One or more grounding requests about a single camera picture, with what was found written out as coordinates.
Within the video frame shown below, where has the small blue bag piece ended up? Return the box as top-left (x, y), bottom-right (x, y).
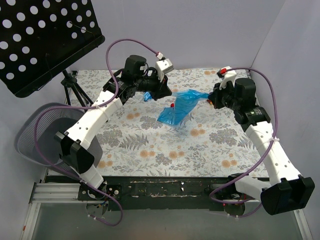
top-left (143, 92), bottom-right (153, 102)

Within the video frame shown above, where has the blue plastic trash bag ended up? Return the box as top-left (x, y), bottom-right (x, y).
top-left (157, 89), bottom-right (209, 126)

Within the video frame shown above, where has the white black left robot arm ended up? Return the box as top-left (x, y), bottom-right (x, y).
top-left (55, 55), bottom-right (174, 200)

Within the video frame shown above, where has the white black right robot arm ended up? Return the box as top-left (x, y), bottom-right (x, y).
top-left (208, 78), bottom-right (315, 215)

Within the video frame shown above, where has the grey mesh trash bin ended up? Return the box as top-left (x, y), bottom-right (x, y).
top-left (15, 103), bottom-right (102, 180)

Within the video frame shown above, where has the floral table mat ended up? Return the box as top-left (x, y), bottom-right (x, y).
top-left (69, 68), bottom-right (268, 178)

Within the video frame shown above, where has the black perforated music stand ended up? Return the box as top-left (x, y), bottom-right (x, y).
top-left (0, 0), bottom-right (105, 98)

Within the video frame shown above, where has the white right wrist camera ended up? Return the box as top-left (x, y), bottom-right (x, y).
top-left (216, 66), bottom-right (237, 90)

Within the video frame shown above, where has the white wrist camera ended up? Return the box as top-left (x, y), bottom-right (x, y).
top-left (155, 52), bottom-right (174, 81)
top-left (216, 66), bottom-right (237, 90)

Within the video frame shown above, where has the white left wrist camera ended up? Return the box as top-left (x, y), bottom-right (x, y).
top-left (155, 52), bottom-right (174, 81)

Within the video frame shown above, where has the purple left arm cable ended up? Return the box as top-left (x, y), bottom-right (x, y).
top-left (33, 38), bottom-right (163, 227)

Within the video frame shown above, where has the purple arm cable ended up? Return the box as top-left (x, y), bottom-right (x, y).
top-left (209, 67), bottom-right (279, 219)
top-left (33, 38), bottom-right (163, 227)

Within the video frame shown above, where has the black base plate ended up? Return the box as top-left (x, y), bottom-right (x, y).
top-left (44, 175), bottom-right (266, 212)

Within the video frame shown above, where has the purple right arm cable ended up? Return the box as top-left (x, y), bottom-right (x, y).
top-left (209, 67), bottom-right (279, 219)

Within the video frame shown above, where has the aluminium frame rail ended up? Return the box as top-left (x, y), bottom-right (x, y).
top-left (20, 182), bottom-right (97, 240)

